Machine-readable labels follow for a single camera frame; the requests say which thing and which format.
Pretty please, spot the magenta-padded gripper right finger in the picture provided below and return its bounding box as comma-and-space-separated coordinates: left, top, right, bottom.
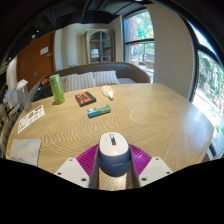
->
128, 143, 174, 188

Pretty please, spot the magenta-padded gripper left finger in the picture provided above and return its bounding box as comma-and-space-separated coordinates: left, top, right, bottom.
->
54, 143, 101, 189

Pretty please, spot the white and blue computer mouse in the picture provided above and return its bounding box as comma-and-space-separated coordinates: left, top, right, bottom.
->
98, 131, 132, 177

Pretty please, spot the printed white paper sheet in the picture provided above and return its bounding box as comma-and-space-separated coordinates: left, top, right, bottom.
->
17, 104, 46, 135

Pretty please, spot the small teal packet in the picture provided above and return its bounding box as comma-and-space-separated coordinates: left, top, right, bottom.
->
87, 104, 112, 119

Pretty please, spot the black and red flat box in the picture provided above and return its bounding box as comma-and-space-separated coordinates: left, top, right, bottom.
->
74, 91, 97, 108

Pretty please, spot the green drink can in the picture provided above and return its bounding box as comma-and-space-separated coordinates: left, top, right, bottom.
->
48, 73, 66, 105

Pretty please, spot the black backpack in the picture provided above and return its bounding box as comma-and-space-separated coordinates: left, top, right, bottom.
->
33, 77, 54, 101

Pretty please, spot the striped cushion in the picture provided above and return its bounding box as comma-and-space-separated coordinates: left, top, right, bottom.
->
93, 70, 120, 88
78, 72, 98, 91
60, 73, 81, 93

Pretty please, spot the clear plastic shaker bottle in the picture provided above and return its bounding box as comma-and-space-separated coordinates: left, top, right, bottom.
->
15, 79, 33, 113

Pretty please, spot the wide black-framed window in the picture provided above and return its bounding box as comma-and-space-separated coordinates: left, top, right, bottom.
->
189, 23, 224, 158

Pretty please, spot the brown curved sofa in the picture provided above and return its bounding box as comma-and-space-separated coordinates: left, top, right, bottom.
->
31, 61, 152, 101

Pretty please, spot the brown wooden door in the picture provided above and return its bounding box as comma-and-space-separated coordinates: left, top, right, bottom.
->
16, 30, 57, 93

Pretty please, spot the white door sign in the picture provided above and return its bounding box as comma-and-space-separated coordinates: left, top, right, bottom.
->
39, 46, 50, 56

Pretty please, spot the narrow black-framed window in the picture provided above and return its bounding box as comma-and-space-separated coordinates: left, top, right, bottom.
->
122, 9, 156, 83

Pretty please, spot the wooden glass-door cabinet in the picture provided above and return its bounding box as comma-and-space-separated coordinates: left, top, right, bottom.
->
84, 28, 116, 65

